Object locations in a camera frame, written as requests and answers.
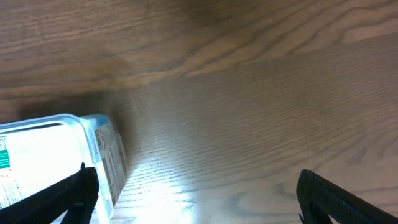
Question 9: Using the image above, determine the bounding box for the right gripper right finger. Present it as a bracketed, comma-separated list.
[296, 169, 397, 224]

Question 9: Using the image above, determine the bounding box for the clear plastic container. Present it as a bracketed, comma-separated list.
[1, 114, 114, 223]

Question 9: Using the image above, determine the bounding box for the white green medicine box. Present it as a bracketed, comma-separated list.
[1, 125, 83, 208]

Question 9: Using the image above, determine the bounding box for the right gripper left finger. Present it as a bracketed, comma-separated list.
[1, 163, 99, 224]

